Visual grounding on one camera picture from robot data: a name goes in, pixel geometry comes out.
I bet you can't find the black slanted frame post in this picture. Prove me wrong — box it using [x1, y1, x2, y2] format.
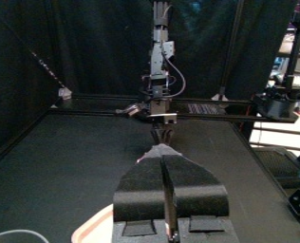
[216, 0, 246, 96]

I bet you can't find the black frame rail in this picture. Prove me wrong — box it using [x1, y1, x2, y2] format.
[48, 93, 300, 123]

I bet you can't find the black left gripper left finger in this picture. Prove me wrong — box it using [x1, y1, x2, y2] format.
[112, 143, 167, 237]

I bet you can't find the black camera stand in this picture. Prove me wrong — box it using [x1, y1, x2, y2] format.
[252, 0, 300, 124]

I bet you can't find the white cable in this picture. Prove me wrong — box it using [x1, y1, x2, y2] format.
[0, 229, 51, 243]

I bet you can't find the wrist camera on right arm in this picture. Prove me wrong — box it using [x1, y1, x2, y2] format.
[113, 103, 145, 119]

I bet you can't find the black mesh tray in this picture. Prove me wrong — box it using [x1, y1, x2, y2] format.
[252, 146, 300, 189]

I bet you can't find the thin slanted cord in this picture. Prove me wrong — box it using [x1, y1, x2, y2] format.
[0, 3, 68, 90]

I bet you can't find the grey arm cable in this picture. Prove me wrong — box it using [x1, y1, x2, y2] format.
[161, 55, 187, 99]

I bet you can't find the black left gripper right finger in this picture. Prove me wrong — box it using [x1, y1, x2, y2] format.
[161, 144, 231, 234]

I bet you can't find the striped black white label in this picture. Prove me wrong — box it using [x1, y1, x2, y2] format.
[187, 103, 224, 116]

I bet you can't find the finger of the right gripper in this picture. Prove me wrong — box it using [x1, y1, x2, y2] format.
[161, 122, 175, 145]
[149, 123, 163, 146]

